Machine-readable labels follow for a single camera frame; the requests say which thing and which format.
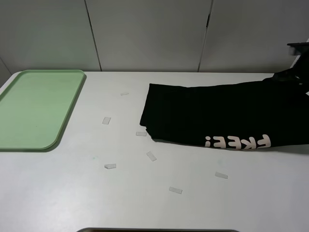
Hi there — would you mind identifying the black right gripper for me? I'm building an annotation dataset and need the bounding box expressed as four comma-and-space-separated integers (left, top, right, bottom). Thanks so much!
272, 54, 309, 84

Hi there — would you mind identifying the black short sleeve t-shirt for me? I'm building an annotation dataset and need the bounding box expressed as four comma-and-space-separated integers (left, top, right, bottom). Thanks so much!
140, 74, 309, 149

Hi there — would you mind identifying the light green plastic tray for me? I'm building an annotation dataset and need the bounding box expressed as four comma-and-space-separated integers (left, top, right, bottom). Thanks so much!
0, 70, 85, 151

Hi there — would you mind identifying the clear tape piece front right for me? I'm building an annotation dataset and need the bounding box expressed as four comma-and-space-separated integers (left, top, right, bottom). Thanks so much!
215, 172, 228, 179

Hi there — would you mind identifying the clear tape piece middle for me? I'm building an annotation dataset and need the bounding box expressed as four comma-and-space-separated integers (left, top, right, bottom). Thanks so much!
146, 151, 157, 161

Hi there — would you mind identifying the clear tape piece front centre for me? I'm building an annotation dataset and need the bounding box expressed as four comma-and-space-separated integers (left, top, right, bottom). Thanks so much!
169, 187, 183, 194

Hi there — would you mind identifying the clear tape piece front left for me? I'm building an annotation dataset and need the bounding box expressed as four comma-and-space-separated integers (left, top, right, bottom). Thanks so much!
104, 163, 116, 170

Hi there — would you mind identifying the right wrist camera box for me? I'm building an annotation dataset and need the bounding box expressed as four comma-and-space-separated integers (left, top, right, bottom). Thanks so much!
287, 42, 309, 56

